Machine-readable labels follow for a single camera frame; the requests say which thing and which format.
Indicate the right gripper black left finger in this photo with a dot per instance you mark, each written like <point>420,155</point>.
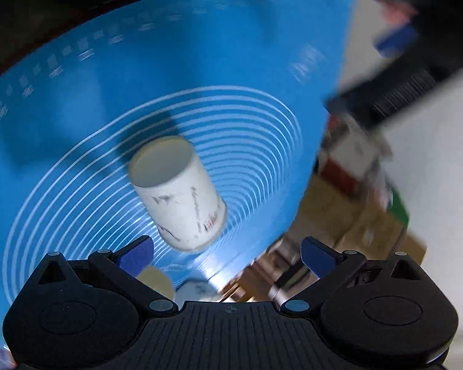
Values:
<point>79,314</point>

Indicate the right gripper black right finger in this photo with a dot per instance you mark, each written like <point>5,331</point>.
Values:
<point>371,312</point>

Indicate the white paper cup with drawings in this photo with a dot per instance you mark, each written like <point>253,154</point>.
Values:
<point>178,193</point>

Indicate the red white cardboard box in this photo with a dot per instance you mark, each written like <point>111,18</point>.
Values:
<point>349,155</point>

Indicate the blue silicone mat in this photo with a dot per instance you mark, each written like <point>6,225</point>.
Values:
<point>243,80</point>

